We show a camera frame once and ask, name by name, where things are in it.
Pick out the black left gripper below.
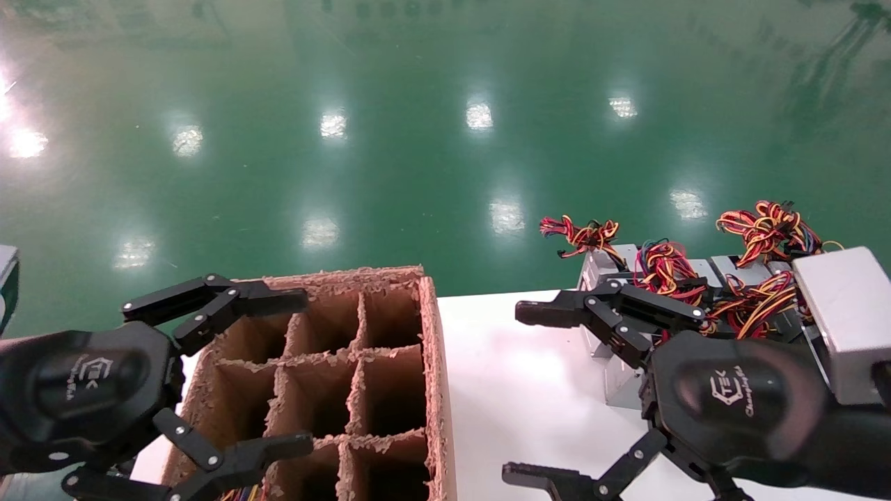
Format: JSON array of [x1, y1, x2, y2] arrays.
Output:
[[0, 275, 314, 501]]

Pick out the grey power supply black label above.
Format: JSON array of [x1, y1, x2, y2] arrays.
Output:
[[539, 214, 640, 359]]

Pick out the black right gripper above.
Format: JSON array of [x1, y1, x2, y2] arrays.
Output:
[[503, 278, 853, 501]]

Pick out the cardboard box with dividers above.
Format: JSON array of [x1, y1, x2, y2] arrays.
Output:
[[161, 264, 457, 501]]

